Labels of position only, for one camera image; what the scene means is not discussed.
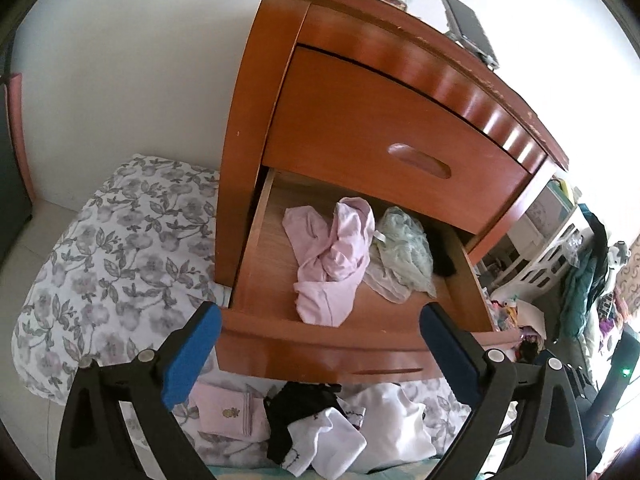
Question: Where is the white cartoon print underwear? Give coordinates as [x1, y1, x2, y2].
[286, 406, 368, 478]

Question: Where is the dark board with pink edge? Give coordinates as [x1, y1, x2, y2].
[0, 72, 36, 266]

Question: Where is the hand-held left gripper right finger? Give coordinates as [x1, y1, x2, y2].
[419, 302, 588, 480]

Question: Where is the white lattice shelf rack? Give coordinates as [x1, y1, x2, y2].
[475, 195, 596, 301]

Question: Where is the closed wooden drawer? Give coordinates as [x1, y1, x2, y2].
[260, 45, 548, 238]

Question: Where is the black lace underwear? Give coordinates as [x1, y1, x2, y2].
[264, 381, 346, 466]

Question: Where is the wooden nightstand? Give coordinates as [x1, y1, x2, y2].
[215, 0, 571, 301]

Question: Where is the pastel chequered toy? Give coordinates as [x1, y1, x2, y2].
[492, 300, 521, 332]

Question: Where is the black toy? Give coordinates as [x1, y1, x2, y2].
[517, 340, 545, 364]

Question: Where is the dark underwear red print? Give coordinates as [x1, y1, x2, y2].
[422, 225, 458, 278]

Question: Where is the white underwear black waistband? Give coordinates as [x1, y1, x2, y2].
[342, 384, 438, 473]

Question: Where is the wooden drawer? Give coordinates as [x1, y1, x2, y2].
[260, 45, 548, 238]
[216, 167, 523, 386]

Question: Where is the dark tablet device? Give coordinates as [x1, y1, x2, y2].
[438, 0, 501, 70]

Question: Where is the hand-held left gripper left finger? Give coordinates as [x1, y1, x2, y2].
[55, 301, 223, 480]

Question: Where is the grey floral blanket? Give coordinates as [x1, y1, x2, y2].
[11, 154, 501, 471]

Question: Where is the mint lace underwear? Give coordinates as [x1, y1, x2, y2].
[372, 206, 437, 298]

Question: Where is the pale underwear small emblem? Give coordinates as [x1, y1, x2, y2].
[196, 389, 271, 445]

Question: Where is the teal jacket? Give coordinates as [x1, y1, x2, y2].
[557, 205, 611, 346]

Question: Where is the sheer off-white underwear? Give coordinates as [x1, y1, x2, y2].
[361, 255, 416, 306]

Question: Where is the white grey plush toy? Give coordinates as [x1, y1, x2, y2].
[602, 240, 633, 296]

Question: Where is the pink underwear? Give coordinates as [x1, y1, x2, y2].
[282, 197, 376, 326]

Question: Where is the pale printed album box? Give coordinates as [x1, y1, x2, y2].
[525, 180, 576, 241]

